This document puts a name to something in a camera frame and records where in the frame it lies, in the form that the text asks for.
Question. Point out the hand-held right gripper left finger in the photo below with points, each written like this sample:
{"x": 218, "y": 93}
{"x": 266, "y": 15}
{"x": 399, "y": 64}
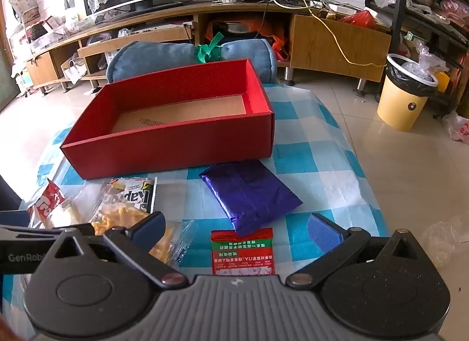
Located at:
{"x": 152, "y": 225}

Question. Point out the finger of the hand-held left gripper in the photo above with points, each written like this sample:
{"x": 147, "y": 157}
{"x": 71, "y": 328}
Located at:
{"x": 36, "y": 234}

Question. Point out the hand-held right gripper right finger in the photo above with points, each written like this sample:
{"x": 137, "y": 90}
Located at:
{"x": 324, "y": 234}

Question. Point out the clear bag of yellow puffs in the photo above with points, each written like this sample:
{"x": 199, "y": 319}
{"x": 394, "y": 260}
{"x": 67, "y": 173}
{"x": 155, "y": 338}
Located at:
{"x": 172, "y": 242}

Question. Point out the red gummy candy packet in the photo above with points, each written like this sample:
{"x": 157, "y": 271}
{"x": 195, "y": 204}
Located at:
{"x": 49, "y": 198}

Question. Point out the red cardboard box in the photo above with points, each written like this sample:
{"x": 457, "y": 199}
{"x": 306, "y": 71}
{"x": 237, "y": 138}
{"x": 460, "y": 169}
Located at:
{"x": 165, "y": 150}

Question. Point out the red and green sachet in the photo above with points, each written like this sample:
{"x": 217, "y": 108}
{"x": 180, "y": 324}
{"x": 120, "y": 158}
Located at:
{"x": 242, "y": 253}

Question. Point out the purple foil snack packet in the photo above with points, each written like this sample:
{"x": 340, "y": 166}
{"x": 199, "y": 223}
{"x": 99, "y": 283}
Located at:
{"x": 249, "y": 194}

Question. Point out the blue checkered tablecloth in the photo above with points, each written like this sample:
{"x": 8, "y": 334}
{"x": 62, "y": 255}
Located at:
{"x": 311, "y": 150}

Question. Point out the clear plastic bag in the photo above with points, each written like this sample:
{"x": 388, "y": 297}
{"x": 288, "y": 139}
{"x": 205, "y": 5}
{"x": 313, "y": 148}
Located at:
{"x": 439, "y": 242}

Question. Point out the yellow trash bin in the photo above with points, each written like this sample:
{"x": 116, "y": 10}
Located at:
{"x": 399, "y": 106}

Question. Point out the blue rolled pillow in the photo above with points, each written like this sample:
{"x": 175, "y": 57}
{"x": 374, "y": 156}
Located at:
{"x": 165, "y": 58}

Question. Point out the white plastic bag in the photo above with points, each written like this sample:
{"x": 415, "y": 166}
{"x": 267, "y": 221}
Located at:
{"x": 458, "y": 126}

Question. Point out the green ribbon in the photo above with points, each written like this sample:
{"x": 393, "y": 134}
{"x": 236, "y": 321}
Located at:
{"x": 205, "y": 53}

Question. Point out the orange plastic bag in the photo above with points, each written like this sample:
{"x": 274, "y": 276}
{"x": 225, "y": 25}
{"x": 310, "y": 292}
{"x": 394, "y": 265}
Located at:
{"x": 279, "y": 46}

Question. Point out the wooden tv cabinet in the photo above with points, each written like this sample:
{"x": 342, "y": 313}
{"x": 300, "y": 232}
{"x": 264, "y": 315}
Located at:
{"x": 329, "y": 40}

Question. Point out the red plastic bag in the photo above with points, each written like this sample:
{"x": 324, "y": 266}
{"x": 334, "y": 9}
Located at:
{"x": 361, "y": 18}

